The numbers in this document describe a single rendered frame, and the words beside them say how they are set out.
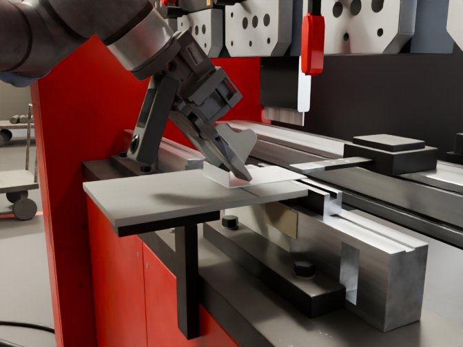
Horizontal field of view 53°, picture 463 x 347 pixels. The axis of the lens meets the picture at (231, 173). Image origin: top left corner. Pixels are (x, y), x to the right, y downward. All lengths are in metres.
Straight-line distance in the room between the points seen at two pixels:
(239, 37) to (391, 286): 0.41
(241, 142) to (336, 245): 0.18
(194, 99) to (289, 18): 0.16
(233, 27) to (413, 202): 0.42
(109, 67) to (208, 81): 0.89
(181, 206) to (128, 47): 0.19
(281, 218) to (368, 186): 0.28
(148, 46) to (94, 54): 0.89
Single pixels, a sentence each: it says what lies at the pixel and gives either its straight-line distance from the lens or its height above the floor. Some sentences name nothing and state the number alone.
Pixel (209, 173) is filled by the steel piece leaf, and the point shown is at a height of 1.01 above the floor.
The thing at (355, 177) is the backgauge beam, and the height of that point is 0.95.
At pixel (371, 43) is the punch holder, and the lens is 0.50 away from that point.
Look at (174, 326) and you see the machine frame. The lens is 0.82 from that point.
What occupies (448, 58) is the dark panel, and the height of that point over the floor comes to 1.17.
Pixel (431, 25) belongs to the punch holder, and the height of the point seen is 1.20.
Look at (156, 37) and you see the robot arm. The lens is 0.57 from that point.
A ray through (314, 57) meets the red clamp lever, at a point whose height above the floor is 1.17.
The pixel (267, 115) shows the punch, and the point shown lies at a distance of 0.73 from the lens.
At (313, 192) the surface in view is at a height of 1.00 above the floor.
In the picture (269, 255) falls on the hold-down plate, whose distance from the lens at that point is 0.65.
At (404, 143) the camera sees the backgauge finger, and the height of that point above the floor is 1.03.
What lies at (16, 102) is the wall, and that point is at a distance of 8.21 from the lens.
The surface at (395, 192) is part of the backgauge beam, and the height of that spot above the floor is 0.94.
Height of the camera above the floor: 1.17
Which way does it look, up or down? 14 degrees down
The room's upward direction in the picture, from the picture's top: straight up
